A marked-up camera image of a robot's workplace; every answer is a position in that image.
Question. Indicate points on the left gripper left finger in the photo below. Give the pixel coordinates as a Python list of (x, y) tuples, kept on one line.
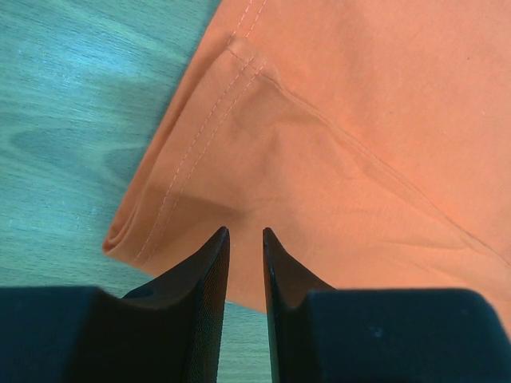
[(167, 330)]

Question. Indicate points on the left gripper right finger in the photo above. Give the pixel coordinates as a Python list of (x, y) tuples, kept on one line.
[(320, 334)]

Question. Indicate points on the orange t shirt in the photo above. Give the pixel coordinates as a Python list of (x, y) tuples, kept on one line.
[(373, 137)]

